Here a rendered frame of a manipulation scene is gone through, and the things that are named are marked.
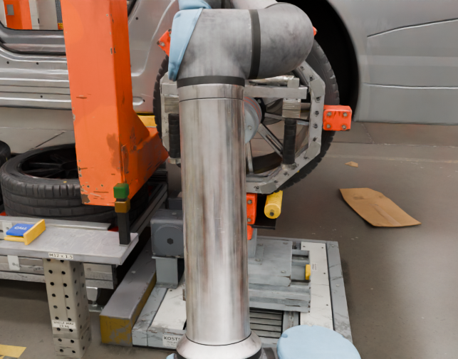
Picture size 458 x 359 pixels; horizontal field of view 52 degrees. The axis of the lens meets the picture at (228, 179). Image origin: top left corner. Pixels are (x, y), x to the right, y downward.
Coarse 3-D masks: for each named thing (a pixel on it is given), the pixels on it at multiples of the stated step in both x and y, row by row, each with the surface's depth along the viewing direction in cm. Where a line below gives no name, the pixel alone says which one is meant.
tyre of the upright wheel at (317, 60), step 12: (312, 48) 154; (168, 60) 163; (312, 60) 156; (324, 60) 155; (324, 72) 156; (156, 84) 166; (336, 84) 158; (156, 96) 168; (324, 96) 159; (336, 96) 159; (156, 108) 169; (156, 120) 171; (324, 132) 163; (324, 144) 165; (312, 168) 168; (288, 180) 171; (300, 180) 171; (276, 192) 175
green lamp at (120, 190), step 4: (116, 184) 150; (120, 184) 150; (124, 184) 150; (128, 184) 151; (116, 188) 148; (120, 188) 148; (124, 188) 148; (128, 188) 151; (116, 192) 149; (120, 192) 148; (124, 192) 148; (128, 192) 151; (116, 196) 149; (120, 196) 149; (124, 196) 149
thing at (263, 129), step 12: (264, 108) 166; (300, 120) 165; (264, 132) 169; (300, 132) 185; (300, 144) 169; (264, 156) 191; (276, 156) 184; (252, 168) 174; (264, 168) 176; (276, 168) 170
